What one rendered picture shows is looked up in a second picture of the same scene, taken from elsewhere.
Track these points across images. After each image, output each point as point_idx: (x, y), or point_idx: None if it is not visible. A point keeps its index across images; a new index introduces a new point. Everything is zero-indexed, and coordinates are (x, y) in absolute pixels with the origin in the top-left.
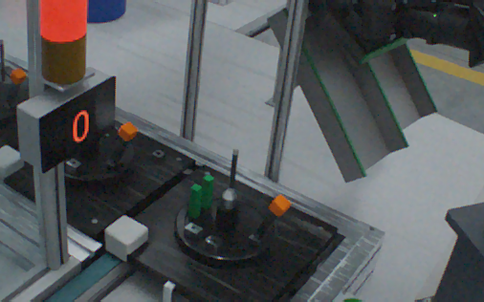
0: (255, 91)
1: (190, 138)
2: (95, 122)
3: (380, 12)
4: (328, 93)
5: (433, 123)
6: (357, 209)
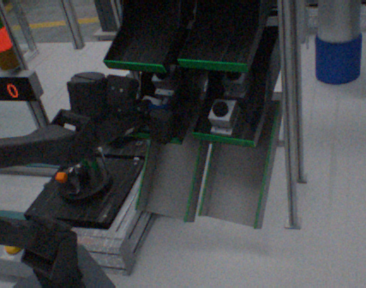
0: (305, 165)
1: None
2: (21, 93)
3: None
4: (173, 156)
5: None
6: (199, 250)
